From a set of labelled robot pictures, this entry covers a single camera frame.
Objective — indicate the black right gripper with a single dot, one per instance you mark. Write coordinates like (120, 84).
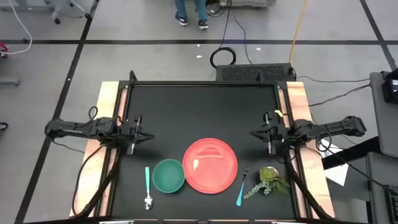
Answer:
(276, 132)

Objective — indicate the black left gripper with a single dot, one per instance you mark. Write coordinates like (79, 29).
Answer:
(132, 133)

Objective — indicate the teal green ribbed bowl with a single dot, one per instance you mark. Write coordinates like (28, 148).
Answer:
(168, 175)

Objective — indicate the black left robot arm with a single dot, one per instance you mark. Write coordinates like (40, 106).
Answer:
(71, 128)

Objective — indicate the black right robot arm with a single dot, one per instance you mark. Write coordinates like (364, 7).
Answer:
(335, 126)

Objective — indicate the yellow tape tag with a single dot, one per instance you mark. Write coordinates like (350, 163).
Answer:
(279, 113)

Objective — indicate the artificial green succulent plant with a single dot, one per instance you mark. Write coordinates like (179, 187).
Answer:
(269, 177)

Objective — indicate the round red plate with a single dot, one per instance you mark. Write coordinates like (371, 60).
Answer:
(214, 174)

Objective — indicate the black perforated computer case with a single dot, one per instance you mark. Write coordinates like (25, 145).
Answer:
(242, 73)

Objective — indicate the white paper sheet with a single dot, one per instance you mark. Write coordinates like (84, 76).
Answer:
(337, 175)

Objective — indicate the black cart base bar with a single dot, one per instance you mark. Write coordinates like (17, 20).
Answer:
(351, 151)

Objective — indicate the grey equipment cart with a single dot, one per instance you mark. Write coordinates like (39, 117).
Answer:
(382, 124)

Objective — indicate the grey equipment cabinet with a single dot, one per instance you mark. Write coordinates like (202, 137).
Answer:
(248, 3)

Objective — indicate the person's feet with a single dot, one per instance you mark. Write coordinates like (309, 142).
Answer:
(180, 9)

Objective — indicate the small black monitor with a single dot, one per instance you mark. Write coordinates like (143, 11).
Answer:
(390, 93)

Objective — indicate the small black object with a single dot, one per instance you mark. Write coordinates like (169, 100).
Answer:
(3, 125)

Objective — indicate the grey desk foot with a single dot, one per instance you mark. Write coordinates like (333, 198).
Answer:
(9, 81)

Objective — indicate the black keyboard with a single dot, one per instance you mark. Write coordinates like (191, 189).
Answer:
(392, 205)

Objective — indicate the grey office chair base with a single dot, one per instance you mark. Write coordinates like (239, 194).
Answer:
(59, 7)

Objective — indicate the red object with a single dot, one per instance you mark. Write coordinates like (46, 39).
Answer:
(3, 46)

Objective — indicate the black aluminium table frame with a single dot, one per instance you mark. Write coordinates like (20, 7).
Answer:
(202, 83)

